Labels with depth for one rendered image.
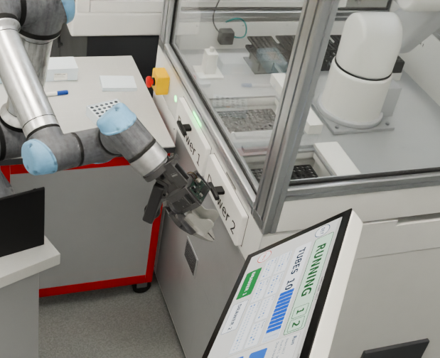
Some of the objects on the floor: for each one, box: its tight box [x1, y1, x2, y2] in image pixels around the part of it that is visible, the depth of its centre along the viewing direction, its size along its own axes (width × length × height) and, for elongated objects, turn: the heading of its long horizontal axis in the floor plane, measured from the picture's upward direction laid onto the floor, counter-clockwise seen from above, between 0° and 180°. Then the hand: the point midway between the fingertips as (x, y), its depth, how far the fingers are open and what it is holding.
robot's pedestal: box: [0, 235, 60, 358], centre depth 218 cm, size 30×30×76 cm
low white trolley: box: [0, 55, 176, 298], centre depth 278 cm, size 58×62×76 cm
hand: (207, 237), depth 160 cm, fingers closed
